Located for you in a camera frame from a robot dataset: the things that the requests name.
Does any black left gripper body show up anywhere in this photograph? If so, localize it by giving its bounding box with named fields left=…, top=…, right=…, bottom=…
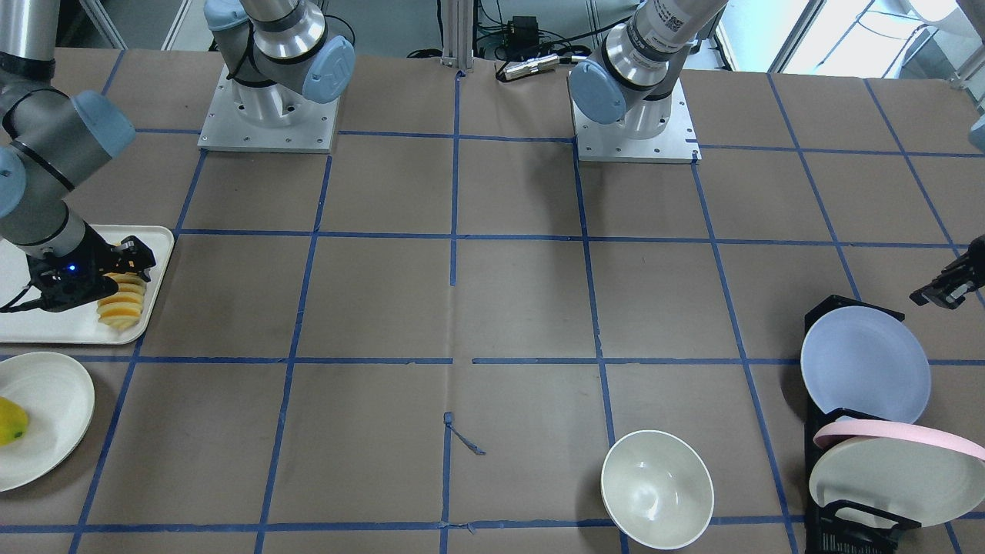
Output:
left=956, top=235, right=984, bottom=295

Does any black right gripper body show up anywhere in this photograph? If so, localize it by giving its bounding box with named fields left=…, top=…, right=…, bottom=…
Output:
left=27, top=228, right=116, bottom=312

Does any yellow sliced bread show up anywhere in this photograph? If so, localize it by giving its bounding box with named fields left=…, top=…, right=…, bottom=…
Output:
left=96, top=265, right=150, bottom=331

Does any blue plate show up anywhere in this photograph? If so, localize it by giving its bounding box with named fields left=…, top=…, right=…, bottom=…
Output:
left=800, top=306, right=932, bottom=423

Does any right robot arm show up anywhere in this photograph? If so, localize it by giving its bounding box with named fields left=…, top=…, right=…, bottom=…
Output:
left=2, top=1, right=356, bottom=313

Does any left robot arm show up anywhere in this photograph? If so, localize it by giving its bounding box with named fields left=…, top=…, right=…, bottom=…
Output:
left=569, top=1, right=726, bottom=162

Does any white round plate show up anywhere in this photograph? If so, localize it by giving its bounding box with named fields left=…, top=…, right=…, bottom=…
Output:
left=1, top=352, right=95, bottom=492

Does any pink plate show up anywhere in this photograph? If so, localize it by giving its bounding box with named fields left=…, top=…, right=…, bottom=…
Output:
left=812, top=419, right=984, bottom=462

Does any white plate in rack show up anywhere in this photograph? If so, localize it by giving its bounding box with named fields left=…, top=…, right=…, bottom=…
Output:
left=808, top=437, right=984, bottom=527

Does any white rectangular tray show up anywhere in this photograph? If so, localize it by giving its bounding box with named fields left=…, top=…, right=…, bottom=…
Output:
left=1, top=224, right=175, bottom=345

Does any yellow lemon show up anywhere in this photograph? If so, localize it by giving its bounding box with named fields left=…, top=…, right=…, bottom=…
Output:
left=1, top=396, right=29, bottom=446

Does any black dish rack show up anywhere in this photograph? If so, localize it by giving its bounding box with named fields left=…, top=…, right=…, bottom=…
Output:
left=802, top=295, right=932, bottom=553

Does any cream bowl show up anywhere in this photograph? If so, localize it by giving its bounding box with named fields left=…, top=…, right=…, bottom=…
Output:
left=600, top=430, right=716, bottom=551

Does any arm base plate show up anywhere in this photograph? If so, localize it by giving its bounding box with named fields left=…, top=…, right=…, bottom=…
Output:
left=571, top=81, right=703, bottom=164
left=197, top=66, right=341, bottom=155

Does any aluminium frame post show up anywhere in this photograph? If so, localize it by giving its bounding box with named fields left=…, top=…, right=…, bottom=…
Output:
left=439, top=0, right=476, bottom=75

